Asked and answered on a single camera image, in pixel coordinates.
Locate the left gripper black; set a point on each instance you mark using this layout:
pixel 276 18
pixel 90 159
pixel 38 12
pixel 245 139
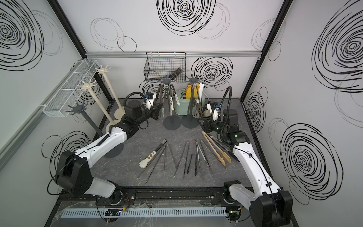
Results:
pixel 154 111

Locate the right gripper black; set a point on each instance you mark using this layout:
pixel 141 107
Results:
pixel 207 124

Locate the grey utensil rack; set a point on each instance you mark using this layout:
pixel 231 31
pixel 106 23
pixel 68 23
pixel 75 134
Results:
pixel 189 121
pixel 170 122
pixel 80 109

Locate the steel slotted tongs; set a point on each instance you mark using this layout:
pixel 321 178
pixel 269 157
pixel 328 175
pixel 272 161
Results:
pixel 170 96

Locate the plain steel serving tongs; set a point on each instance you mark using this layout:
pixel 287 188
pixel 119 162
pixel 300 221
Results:
pixel 192 102

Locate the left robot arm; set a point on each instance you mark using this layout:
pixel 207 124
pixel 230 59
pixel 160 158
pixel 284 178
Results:
pixel 73 171

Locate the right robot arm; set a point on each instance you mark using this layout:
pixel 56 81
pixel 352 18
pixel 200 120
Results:
pixel 267 203

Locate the large steel tongs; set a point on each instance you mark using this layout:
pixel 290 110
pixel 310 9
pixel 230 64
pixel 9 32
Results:
pixel 158 102

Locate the black tipped steel tongs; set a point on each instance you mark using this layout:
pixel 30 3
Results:
pixel 224 147

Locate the back cream utensil rack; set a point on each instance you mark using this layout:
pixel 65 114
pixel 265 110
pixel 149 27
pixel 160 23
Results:
pixel 120 112

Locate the cream utensil rack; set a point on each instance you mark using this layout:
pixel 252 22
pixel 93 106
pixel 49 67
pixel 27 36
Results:
pixel 120 112
pixel 89 87

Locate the steel v-shaped tongs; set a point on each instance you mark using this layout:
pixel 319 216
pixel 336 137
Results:
pixel 168 153

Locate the beige plastic tongs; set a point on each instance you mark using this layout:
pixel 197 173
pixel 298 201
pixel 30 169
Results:
pixel 219 153

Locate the black tweezer tongs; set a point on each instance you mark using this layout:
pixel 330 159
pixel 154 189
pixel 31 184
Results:
pixel 188 160

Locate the front cream utensil rack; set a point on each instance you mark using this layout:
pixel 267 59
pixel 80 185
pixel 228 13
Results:
pixel 89 87

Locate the glass sugar jar black lid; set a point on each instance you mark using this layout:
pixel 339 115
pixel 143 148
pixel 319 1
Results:
pixel 207 112

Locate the mint green toaster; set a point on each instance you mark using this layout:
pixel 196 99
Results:
pixel 184 104

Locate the dark bottle in basket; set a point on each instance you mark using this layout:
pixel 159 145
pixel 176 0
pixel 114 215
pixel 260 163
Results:
pixel 173 75

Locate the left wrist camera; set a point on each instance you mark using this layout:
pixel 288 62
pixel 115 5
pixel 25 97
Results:
pixel 150 96

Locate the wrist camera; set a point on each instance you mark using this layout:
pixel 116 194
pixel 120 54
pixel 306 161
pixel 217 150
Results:
pixel 214 110
pixel 150 96

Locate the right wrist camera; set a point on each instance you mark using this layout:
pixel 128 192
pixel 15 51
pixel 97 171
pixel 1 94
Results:
pixel 214 110

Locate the white handled slim tongs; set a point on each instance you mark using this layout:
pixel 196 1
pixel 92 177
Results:
pixel 201 152

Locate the black wire wall basket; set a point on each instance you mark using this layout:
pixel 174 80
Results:
pixel 159 65

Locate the white wire wall basket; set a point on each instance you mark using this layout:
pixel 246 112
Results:
pixel 71 92

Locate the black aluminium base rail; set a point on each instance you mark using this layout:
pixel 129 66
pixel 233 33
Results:
pixel 128 195

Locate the grey slotted cable duct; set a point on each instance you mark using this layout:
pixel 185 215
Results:
pixel 144 212

